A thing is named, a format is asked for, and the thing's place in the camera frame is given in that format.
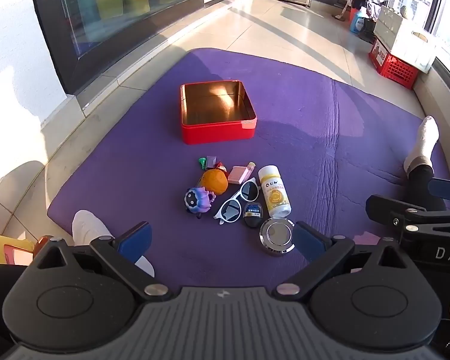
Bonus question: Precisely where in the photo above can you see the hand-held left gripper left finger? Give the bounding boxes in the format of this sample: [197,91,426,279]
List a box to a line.
[33,222,173,302]

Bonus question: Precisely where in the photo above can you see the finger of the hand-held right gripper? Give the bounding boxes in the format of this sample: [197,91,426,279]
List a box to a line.
[365,194,450,234]
[427,177,450,205]

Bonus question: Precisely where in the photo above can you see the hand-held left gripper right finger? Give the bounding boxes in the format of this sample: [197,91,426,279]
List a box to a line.
[275,221,404,302]

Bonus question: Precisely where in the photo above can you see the round silver tin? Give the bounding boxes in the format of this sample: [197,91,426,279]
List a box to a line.
[259,217,296,257]

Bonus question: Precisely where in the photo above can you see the white bottle with yellow label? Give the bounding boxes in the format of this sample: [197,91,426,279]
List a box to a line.
[257,164,292,218]

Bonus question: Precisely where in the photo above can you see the small black floss case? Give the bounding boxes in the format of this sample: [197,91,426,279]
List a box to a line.
[242,202,265,229]

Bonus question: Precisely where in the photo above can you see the purple cartoon figure toy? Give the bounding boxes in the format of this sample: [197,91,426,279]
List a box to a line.
[184,186,217,219]

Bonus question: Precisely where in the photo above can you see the white sunglasses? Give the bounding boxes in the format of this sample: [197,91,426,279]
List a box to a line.
[214,177,262,226]

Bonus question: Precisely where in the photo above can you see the orange fruit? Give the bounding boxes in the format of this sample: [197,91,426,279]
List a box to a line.
[202,169,229,196]

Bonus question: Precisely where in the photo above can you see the red tin box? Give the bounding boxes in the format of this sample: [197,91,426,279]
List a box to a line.
[179,80,258,145]

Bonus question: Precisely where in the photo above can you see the person's right leg black trousers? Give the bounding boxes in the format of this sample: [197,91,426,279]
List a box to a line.
[407,164,448,211]

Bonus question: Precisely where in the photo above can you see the person's leg black trousers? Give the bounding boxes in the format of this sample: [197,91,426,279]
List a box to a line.
[407,164,448,211]
[0,263,34,347]

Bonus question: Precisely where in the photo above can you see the person's left foot white sock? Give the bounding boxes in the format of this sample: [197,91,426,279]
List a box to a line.
[72,210,155,278]

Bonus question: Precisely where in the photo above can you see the person's foot white sock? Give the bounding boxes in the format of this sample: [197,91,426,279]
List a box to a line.
[403,116,440,173]
[72,210,155,278]

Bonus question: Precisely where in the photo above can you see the person's right foot white sock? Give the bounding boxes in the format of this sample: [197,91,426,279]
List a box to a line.
[403,116,440,173]

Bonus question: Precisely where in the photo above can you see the purple floor mat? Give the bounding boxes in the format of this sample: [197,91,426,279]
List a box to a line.
[47,47,450,289]

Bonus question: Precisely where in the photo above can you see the red snack packet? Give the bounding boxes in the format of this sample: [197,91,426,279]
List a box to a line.
[199,161,227,181]

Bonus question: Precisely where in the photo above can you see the red plastic crate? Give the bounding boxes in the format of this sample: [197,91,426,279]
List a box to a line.
[368,38,421,90]

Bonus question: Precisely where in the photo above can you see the person's left leg black trousers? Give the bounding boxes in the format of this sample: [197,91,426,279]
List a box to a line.
[0,263,34,347]

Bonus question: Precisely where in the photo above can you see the white cardboard box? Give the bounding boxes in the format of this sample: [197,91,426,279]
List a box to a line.
[373,5,437,73]

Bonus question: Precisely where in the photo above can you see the blue detergent bottle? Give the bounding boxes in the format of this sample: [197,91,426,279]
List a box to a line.
[349,7,365,34]

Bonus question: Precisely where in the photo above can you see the pile of clothes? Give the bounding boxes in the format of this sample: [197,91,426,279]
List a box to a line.
[354,0,394,21]

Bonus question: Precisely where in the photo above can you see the sliding glass door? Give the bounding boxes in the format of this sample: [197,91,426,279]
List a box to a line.
[26,0,248,96]

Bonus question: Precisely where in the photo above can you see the dark window frame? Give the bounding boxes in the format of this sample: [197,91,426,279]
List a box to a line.
[388,0,450,94]

